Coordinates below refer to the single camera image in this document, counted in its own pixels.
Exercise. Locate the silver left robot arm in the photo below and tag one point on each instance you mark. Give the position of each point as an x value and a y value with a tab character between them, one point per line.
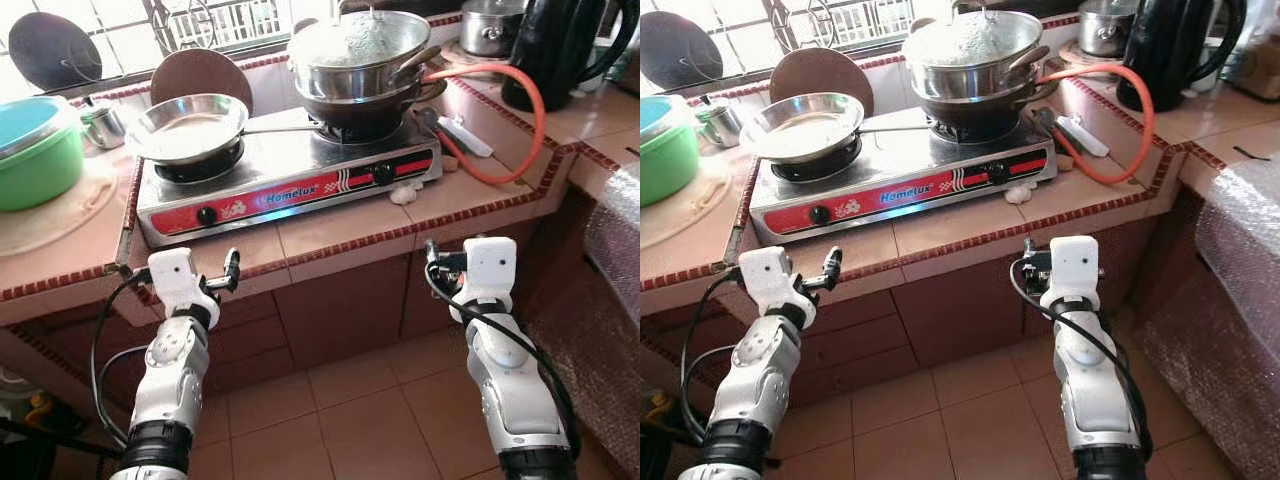
170	380
755	385

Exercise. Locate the white garlic bulb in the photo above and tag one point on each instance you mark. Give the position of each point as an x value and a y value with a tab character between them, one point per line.
405	194
1020	193

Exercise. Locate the steel red gas stove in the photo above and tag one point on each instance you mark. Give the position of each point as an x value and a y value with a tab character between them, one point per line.
300	160
910	160

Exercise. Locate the steel frying pan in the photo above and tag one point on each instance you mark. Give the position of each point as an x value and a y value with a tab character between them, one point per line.
190	130
805	130

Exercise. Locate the black wok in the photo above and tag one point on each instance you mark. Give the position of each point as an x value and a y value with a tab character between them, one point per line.
980	118
365	118

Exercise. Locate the round beige cutting board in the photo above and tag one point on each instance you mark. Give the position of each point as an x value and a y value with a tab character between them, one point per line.
680	215
60	225

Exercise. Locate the clear bubble wrap sheet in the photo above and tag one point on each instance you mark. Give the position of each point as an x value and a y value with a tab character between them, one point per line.
1240	230
615	230

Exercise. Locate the small steel mug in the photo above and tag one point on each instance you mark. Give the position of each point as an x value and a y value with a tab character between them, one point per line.
720	125
103	127

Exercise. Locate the round brown board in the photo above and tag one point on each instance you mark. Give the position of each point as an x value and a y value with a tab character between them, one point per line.
820	72
200	72

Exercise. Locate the green basin with blue lid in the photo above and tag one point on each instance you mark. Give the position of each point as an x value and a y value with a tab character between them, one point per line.
665	160
40	165

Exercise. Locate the steel pan with lid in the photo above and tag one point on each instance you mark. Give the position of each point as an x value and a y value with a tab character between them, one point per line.
360	50
975	50

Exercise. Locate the steel stockpot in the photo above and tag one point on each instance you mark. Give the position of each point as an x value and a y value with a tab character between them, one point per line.
490	32
1105	32

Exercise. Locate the black jug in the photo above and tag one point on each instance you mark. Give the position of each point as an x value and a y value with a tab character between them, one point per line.
1170	50
555	50

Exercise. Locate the metal window grille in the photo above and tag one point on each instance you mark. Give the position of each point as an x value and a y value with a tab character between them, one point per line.
230	20
850	20

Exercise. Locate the black round lid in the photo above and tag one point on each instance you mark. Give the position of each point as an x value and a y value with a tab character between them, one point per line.
55	50
675	50

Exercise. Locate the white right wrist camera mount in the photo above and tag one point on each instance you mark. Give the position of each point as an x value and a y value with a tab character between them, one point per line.
490	265
1075	265

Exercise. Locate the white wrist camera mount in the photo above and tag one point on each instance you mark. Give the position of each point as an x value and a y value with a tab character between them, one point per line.
765	275
490	265
1075	265
175	275

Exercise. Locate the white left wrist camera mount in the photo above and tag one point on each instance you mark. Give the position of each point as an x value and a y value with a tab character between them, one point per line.
765	275
175	275

